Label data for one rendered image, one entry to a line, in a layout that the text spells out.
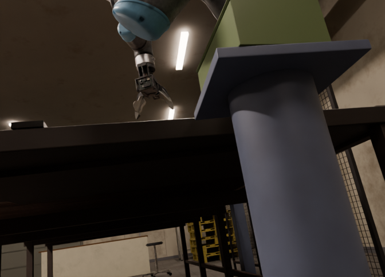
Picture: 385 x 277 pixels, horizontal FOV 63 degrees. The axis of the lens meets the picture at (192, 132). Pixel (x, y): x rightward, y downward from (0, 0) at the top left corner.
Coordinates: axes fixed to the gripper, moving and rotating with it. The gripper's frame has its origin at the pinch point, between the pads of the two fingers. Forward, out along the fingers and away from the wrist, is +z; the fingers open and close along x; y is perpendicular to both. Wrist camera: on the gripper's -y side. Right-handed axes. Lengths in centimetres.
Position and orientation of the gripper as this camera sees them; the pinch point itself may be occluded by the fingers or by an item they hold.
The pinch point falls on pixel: (155, 115)
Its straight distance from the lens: 123.1
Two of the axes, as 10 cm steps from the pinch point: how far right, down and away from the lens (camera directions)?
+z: 1.9, 9.3, -3.0
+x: 9.5, -2.5, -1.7
